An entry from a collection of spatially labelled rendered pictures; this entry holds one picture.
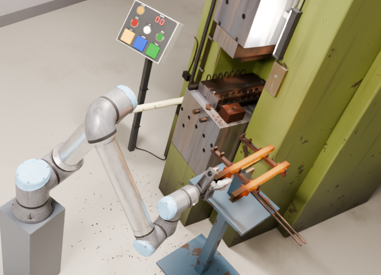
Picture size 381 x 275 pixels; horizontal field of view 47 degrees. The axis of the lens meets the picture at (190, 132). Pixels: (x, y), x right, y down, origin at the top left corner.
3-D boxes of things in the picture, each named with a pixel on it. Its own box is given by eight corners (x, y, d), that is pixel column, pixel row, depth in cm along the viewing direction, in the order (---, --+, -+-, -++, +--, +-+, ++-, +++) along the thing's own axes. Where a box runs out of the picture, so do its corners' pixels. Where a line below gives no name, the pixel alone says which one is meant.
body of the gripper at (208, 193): (202, 185, 206) (183, 195, 198) (207, 172, 200) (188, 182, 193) (214, 195, 202) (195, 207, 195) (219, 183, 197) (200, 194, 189)
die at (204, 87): (215, 110, 257) (219, 98, 252) (197, 89, 269) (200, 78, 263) (268, 98, 279) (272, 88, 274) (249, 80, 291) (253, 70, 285)
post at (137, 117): (129, 152, 346) (154, 29, 277) (127, 148, 348) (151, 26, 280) (134, 151, 348) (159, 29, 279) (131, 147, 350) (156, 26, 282)
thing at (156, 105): (127, 116, 285) (128, 110, 282) (124, 111, 288) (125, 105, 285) (185, 105, 308) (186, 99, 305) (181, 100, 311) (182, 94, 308)
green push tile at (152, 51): (154, 59, 271) (160, 47, 270) (144, 53, 273) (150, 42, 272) (155, 59, 273) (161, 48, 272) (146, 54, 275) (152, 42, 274)
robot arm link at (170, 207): (153, 210, 188) (157, 195, 182) (174, 198, 196) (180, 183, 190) (167, 226, 184) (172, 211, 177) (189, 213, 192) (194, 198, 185)
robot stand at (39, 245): (29, 299, 243) (29, 235, 205) (3, 274, 250) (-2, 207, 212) (60, 272, 259) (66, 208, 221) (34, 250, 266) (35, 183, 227)
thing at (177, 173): (183, 227, 304) (200, 182, 274) (157, 187, 326) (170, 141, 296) (246, 204, 333) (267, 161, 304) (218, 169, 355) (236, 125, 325)
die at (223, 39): (232, 58, 235) (237, 43, 229) (212, 38, 246) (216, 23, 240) (289, 51, 257) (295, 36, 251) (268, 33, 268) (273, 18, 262)
